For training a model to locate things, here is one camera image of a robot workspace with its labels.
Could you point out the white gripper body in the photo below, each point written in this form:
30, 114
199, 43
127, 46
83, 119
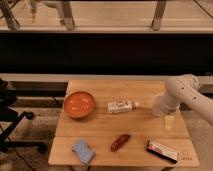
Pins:
160, 108

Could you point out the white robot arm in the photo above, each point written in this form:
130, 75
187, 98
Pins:
183, 89

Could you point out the clear plastic bottle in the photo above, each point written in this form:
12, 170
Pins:
121, 106

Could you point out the red-brown snack packet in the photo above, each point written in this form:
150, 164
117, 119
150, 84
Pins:
118, 143

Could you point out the wooden table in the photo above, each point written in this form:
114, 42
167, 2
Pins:
100, 129

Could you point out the orange bowl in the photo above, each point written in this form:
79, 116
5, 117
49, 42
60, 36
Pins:
79, 104

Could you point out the blue sponge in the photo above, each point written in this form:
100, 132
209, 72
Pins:
83, 152

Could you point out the black office chair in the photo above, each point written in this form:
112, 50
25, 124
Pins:
7, 98

